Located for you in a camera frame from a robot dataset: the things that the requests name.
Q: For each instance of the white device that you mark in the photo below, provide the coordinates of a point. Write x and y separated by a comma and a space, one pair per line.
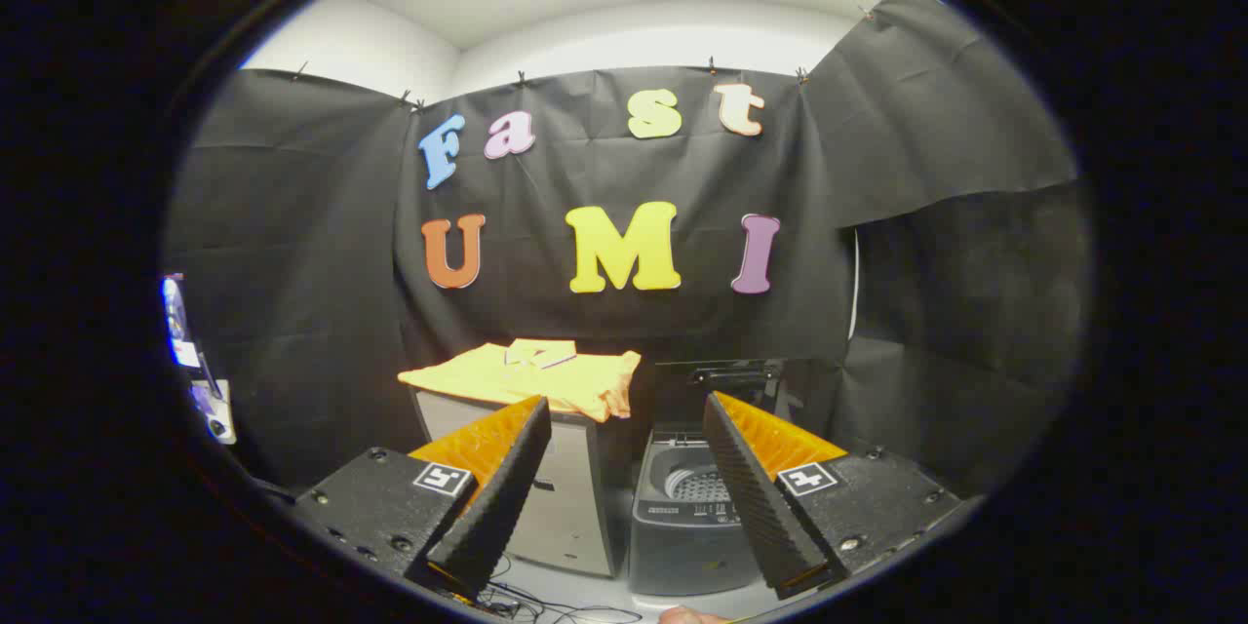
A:
216, 409

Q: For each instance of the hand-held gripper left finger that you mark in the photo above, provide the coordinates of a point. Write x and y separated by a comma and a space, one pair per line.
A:
502, 497

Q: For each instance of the orange polo shirt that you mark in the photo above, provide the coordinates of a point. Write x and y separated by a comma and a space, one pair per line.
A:
517, 375

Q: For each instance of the grey cabinet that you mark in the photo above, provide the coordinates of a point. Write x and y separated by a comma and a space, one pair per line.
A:
575, 497

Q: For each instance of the row of small cloth clips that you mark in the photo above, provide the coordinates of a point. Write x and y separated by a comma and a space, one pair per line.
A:
522, 77

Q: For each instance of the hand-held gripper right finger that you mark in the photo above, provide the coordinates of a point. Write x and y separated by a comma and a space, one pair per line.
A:
756, 497

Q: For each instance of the grey washing machine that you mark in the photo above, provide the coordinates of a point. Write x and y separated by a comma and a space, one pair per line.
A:
673, 546

